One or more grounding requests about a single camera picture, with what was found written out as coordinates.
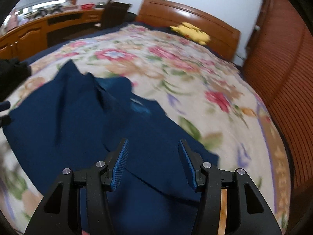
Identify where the navy blue suit jacket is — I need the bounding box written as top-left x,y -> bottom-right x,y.
3,61 -> 218,234

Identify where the black folded garment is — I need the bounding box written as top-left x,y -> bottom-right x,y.
0,58 -> 32,102

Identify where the wooden desk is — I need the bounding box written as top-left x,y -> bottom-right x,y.
1,9 -> 103,61

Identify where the floral bed blanket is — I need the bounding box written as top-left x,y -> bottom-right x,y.
8,23 -> 291,231

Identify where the red basket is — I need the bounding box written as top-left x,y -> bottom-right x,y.
81,3 -> 95,11

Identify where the dark wooden chair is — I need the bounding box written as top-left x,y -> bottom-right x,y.
94,0 -> 132,30

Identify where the red-brown louvered wardrobe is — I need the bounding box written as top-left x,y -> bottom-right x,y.
244,0 -> 312,190

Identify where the wooden headboard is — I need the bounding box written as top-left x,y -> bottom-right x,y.
136,0 -> 240,61

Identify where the yellow Pikachu plush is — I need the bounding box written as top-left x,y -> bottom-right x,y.
169,22 -> 211,46

